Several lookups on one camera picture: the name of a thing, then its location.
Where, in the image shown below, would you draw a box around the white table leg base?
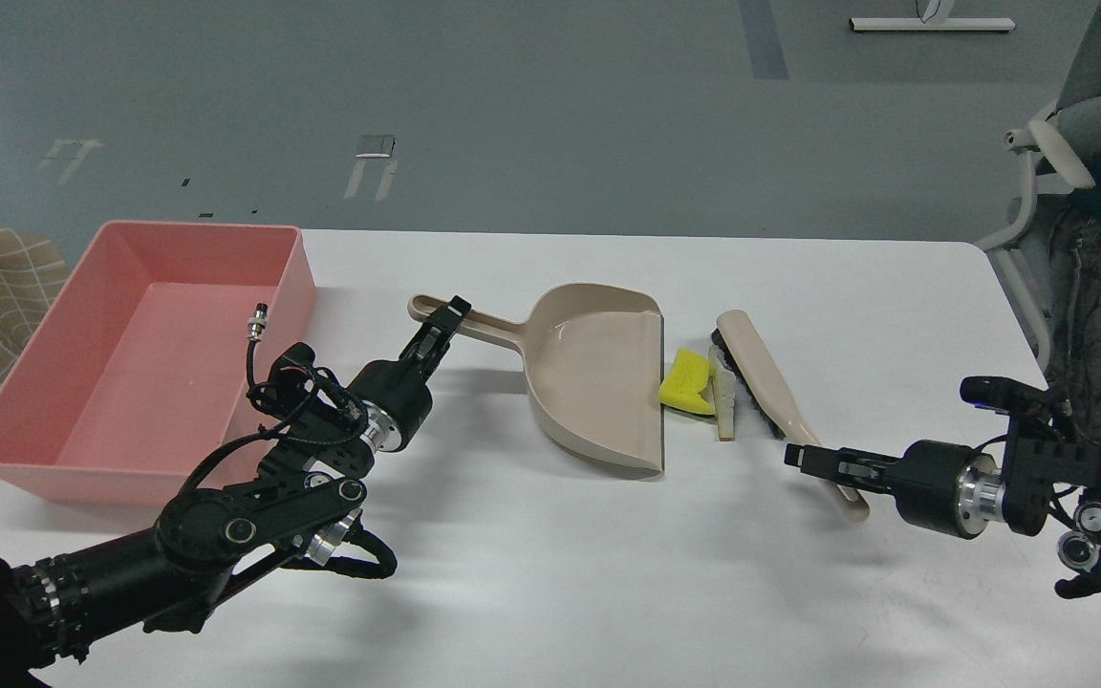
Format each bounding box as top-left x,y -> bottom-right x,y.
849,1 -> 1017,33

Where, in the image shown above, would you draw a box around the beige plastic dustpan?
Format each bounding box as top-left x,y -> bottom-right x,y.
456,283 -> 665,474

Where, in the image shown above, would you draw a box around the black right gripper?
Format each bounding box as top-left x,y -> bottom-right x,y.
784,441 -> 1001,540

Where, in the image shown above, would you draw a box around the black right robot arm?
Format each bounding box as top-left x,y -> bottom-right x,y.
784,376 -> 1101,598

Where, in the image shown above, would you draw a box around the beige hand brush black bristles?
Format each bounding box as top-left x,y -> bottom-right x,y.
709,310 -> 871,523

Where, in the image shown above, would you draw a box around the yellow sponge piece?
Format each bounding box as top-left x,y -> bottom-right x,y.
657,348 -> 716,417

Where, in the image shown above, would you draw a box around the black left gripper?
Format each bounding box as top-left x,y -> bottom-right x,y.
348,296 -> 472,454

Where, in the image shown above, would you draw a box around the silver floor plate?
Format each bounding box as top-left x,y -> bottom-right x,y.
355,134 -> 397,160

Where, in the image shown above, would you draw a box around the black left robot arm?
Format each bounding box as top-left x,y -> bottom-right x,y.
0,297 -> 471,687

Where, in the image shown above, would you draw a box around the pink plastic bin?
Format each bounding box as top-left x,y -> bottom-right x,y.
0,221 -> 317,506

